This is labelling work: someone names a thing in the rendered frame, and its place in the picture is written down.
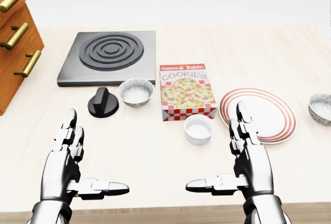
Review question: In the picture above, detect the patterned grey bowl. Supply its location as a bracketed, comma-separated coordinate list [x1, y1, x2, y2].
[117, 78, 155, 109]
[308, 94, 331, 126]

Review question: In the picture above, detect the oatmeal raisin cookies box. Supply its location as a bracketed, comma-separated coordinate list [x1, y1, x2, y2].
[159, 63, 218, 122]

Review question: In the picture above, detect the white plate with red rings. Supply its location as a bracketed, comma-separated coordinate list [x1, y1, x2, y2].
[218, 87, 298, 145]

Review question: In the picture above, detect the silver robot right hand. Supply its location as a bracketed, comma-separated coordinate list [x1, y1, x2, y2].
[185, 101, 275, 198]

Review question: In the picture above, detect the wooden cabinet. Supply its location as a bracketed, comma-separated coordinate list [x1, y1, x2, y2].
[0, 0, 45, 116]

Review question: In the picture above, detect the silver robot left hand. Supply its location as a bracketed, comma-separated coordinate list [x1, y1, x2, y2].
[40, 108, 130, 201]

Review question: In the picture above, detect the flat dark stove plate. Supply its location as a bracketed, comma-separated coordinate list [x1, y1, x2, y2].
[56, 30, 157, 88]

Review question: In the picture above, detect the white ramekin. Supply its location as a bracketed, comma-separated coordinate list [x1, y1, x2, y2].
[183, 114, 216, 146]

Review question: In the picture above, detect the round black stove knob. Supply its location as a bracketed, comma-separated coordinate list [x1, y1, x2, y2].
[87, 86, 120, 119]

